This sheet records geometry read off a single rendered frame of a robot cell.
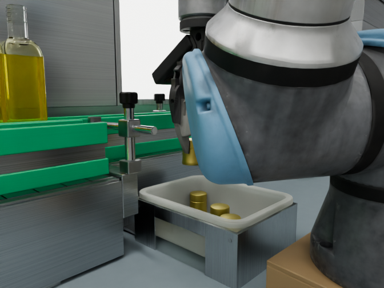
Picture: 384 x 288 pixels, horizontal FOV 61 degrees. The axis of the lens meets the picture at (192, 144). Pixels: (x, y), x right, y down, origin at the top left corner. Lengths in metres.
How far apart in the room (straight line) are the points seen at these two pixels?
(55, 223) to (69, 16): 0.46
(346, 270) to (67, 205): 0.34
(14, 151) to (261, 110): 0.32
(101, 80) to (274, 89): 0.62
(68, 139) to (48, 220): 0.11
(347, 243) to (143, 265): 0.30
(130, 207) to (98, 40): 0.42
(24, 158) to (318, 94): 0.36
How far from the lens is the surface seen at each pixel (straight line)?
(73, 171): 0.48
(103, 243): 0.52
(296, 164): 0.27
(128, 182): 0.52
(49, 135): 0.46
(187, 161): 0.56
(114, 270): 0.52
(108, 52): 0.82
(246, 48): 0.22
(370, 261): 0.34
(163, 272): 0.51
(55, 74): 0.75
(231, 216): 0.53
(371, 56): 0.31
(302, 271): 0.37
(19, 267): 0.47
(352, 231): 0.35
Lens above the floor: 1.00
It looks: 8 degrees down
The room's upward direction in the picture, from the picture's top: straight up
